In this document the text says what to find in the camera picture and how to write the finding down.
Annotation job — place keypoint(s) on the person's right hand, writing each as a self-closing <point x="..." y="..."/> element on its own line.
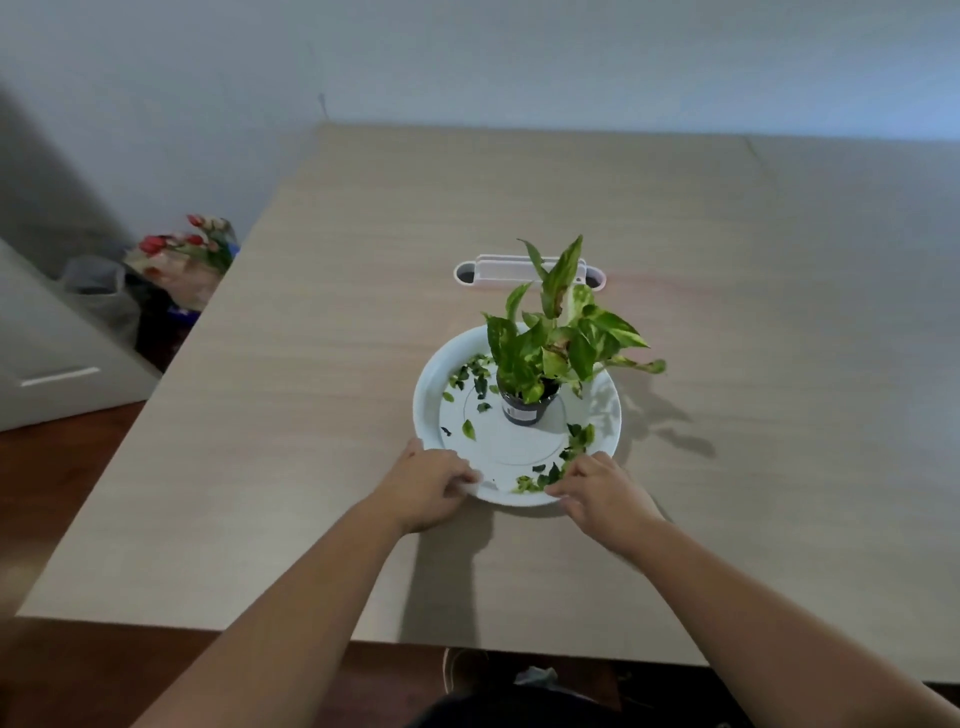
<point x="611" y="506"/>

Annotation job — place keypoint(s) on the person's left hand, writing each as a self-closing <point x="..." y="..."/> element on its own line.
<point x="416" y="487"/>

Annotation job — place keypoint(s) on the person's left fingers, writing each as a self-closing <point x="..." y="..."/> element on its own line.
<point x="459" y="478"/>

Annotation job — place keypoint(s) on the person's right thumb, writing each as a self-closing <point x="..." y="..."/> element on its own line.
<point x="568" y="490"/>

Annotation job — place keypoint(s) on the white round plastic tray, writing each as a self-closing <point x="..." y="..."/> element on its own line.
<point x="510" y="446"/>

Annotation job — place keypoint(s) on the person's left forearm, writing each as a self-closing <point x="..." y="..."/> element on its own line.
<point x="300" y="622"/>

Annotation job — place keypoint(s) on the person's right forearm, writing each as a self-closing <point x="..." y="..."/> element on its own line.
<point x="750" y="630"/>

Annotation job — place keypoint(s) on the small black plant pot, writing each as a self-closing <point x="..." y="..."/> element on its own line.
<point x="527" y="410"/>

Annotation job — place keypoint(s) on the scattered cut green leaf pieces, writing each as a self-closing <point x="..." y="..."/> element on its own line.
<point x="480" y="385"/>

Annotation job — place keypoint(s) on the green variegated pothos plant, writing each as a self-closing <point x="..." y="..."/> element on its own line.
<point x="559" y="337"/>

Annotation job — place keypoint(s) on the dark box with blue edge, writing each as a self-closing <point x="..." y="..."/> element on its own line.
<point x="161" y="330"/>

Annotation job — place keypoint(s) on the wrapped red tulip bouquet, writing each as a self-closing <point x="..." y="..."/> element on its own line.
<point x="184" y="259"/>

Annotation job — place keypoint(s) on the grey bag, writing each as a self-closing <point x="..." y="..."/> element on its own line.
<point x="101" y="289"/>

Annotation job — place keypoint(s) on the grey cabinet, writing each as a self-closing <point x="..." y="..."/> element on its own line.
<point x="52" y="352"/>

